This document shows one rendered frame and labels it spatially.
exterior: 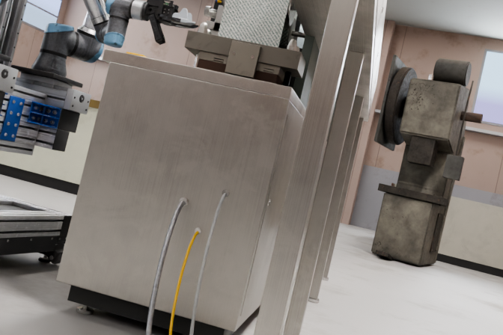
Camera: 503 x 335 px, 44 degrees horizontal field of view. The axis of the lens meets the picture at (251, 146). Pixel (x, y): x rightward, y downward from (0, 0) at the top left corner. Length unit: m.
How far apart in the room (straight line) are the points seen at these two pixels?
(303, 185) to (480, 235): 7.74
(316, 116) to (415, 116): 5.98
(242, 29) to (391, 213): 5.21
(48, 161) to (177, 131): 4.47
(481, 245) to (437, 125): 2.36
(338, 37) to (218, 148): 0.69
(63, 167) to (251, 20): 4.26
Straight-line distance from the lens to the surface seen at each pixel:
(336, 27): 1.53
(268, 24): 2.36
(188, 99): 2.09
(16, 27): 2.81
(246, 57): 2.11
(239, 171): 2.03
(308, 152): 1.49
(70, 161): 6.36
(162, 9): 2.45
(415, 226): 7.28
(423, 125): 7.42
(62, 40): 2.89
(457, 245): 9.16
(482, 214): 9.16
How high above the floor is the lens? 0.61
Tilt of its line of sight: 2 degrees up
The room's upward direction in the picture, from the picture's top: 13 degrees clockwise
